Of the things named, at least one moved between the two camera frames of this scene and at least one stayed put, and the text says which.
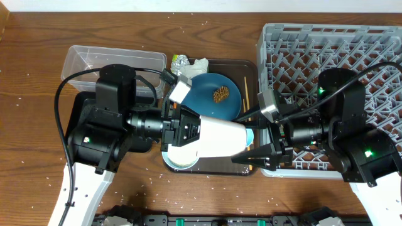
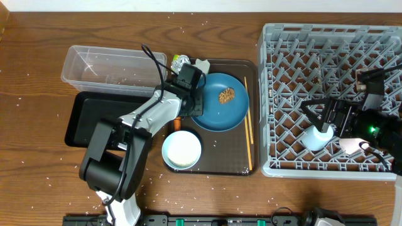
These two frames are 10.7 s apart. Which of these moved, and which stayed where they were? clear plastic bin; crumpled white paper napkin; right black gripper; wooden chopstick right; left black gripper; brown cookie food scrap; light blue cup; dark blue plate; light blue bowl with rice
Moved: light blue cup; brown cookie food scrap; right black gripper; dark blue plate; left black gripper
Stayed: wooden chopstick right; clear plastic bin; light blue bowl with rice; crumpled white paper napkin
